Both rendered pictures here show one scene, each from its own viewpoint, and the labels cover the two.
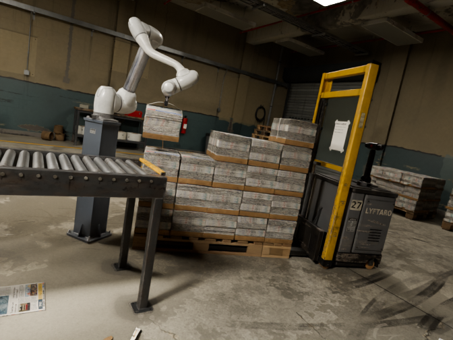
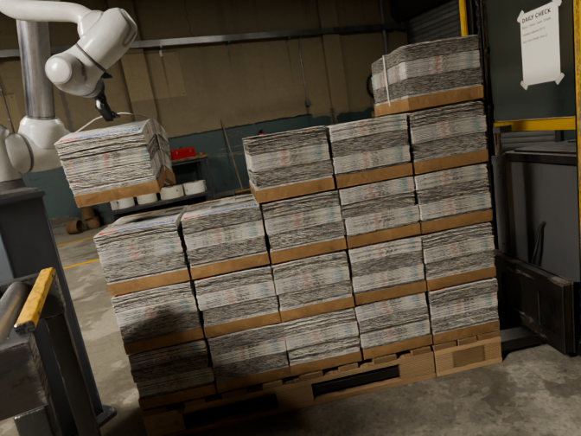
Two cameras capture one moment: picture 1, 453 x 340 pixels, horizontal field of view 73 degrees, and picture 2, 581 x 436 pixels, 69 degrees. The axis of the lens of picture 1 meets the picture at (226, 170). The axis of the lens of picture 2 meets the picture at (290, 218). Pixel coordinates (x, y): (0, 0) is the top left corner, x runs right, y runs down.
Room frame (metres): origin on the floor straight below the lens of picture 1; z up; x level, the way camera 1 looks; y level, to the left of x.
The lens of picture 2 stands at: (1.08, -0.26, 1.07)
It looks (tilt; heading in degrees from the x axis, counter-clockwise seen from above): 11 degrees down; 10
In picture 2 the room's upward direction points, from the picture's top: 10 degrees counter-clockwise
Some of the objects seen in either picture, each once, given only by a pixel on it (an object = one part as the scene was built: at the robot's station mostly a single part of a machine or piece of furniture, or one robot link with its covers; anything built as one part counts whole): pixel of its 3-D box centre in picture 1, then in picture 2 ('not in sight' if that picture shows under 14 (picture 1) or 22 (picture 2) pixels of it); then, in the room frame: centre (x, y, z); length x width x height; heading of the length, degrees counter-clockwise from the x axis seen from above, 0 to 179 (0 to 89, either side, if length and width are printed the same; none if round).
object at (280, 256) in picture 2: (203, 203); (276, 298); (2.72, 0.15, 0.40); 1.16 x 0.38 x 0.51; 106
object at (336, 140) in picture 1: (336, 130); (525, 37); (3.04, -0.98, 1.27); 0.57 x 0.01 x 0.65; 16
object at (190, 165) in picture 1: (203, 202); (275, 294); (2.72, 0.15, 0.42); 1.17 x 0.39 x 0.83; 106
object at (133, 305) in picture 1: (141, 305); not in sight; (1.66, 0.35, 0.01); 0.14 x 0.13 x 0.01; 33
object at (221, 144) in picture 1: (227, 147); (284, 163); (2.76, 0.03, 0.95); 0.38 x 0.29 x 0.23; 17
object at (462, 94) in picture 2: (280, 188); (434, 213); (2.91, -0.55, 0.63); 0.38 x 0.29 x 0.97; 16
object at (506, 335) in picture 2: (255, 248); (420, 359); (2.75, -0.41, 0.05); 1.05 x 0.10 x 0.04; 106
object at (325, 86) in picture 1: (310, 155); (481, 118); (3.35, -0.88, 0.97); 0.09 x 0.09 x 1.75; 16
